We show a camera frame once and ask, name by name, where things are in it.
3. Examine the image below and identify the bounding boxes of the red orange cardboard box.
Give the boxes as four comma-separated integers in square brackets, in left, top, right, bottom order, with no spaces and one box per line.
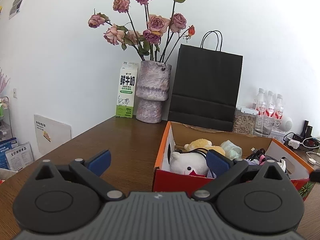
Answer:
[152,122,314,199]

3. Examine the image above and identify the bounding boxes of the metal wire shelf rack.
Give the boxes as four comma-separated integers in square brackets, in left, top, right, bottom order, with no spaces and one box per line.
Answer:
[0,96,13,141]

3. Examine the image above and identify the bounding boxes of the water bottle red label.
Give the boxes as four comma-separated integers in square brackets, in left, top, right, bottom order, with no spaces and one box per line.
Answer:
[263,90,276,135]
[253,88,266,134]
[273,94,284,129]

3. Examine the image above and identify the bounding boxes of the white board leaning on wall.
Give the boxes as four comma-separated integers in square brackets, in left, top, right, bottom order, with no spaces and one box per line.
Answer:
[34,114,72,155]

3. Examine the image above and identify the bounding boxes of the left water bottle red label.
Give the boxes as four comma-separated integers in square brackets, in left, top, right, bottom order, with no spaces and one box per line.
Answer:
[253,88,266,134]

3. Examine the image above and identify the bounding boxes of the white round speaker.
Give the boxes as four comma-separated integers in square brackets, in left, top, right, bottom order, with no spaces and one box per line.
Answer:
[279,116,293,132]

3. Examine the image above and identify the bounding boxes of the black devices by wall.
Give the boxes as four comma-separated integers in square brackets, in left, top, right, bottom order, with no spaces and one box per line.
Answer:
[300,120,313,139]

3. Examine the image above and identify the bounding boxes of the wall poster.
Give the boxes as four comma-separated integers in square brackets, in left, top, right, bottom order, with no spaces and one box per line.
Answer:
[9,0,25,19]

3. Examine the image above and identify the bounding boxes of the white yellow plush alpaca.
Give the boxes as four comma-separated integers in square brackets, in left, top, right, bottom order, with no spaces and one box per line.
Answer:
[169,139,225,177]

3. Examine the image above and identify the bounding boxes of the braided black cable coil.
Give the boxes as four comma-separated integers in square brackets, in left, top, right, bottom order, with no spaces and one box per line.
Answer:
[246,147,278,166]

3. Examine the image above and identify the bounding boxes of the dried pink rose bouquet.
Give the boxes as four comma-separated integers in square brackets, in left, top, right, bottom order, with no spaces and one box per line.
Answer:
[87,0,195,63]

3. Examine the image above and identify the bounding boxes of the black paper shopping bag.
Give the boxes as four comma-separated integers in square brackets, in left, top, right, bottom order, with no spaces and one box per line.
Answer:
[168,30,243,132]

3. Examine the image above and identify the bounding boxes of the white cable with round puck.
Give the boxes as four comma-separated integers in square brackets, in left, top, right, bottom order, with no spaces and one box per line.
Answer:
[305,151,320,166]

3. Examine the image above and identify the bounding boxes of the blue white boxes on floor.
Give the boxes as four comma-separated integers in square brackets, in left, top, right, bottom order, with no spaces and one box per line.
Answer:
[0,138,34,172]

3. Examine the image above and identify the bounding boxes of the right water bottle red label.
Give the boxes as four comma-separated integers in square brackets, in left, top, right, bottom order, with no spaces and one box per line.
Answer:
[273,94,284,129]

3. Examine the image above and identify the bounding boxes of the purple textured vase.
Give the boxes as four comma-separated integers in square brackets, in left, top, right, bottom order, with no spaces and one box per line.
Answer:
[136,60,172,124]

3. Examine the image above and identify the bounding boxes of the green white milk carton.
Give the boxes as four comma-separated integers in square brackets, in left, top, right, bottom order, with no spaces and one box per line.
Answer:
[116,62,139,118]

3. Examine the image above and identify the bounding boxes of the clear container of seeds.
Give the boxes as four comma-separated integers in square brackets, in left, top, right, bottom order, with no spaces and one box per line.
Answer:
[232,106,258,134]

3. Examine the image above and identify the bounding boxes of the translucent plastic bag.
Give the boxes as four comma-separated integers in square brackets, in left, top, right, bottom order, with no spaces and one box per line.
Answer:
[220,140,242,160]

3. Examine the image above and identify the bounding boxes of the thin black usb cable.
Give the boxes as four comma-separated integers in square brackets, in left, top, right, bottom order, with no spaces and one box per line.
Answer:
[173,147,217,179]

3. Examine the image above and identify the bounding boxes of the white power adapter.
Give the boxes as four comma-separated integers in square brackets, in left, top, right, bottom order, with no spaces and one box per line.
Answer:
[288,139,301,150]

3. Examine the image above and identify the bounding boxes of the middle water bottle red label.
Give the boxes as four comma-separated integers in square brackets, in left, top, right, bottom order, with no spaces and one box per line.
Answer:
[263,90,276,135]

